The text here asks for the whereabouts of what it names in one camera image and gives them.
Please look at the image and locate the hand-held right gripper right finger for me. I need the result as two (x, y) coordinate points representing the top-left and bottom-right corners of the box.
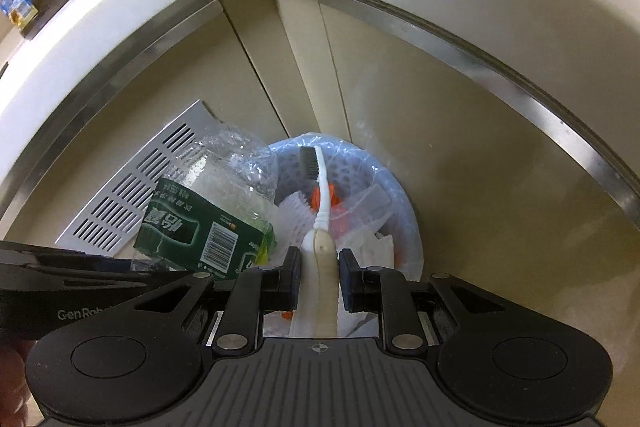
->
(340, 248), (508, 354)

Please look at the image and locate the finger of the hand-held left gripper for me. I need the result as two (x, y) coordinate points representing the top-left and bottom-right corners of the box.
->
(0, 241), (146, 273)
(0, 268), (191, 293)

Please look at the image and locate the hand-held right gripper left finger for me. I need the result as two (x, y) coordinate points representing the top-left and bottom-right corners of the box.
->
(132, 248), (302, 355)

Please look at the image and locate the white toothbrush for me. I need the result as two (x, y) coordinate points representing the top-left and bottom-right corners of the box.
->
(292, 144), (341, 339)

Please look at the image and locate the clear plastic bag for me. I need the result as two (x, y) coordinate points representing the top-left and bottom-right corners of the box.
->
(345, 184), (399, 233)

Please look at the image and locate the white mesh trash bin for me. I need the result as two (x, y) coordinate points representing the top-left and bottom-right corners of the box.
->
(269, 132), (426, 309)

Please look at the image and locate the crushed clear plastic bottle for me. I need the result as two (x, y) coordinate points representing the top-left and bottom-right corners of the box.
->
(130, 121), (280, 284)

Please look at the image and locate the clear bin liner bag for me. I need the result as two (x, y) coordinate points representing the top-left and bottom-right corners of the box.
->
(269, 132), (426, 309)

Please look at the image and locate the person's left hand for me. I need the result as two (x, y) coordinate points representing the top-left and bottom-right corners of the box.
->
(0, 342), (41, 427)

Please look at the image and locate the grey kickboard vent grille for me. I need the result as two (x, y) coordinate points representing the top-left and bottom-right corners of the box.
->
(54, 100), (221, 256)

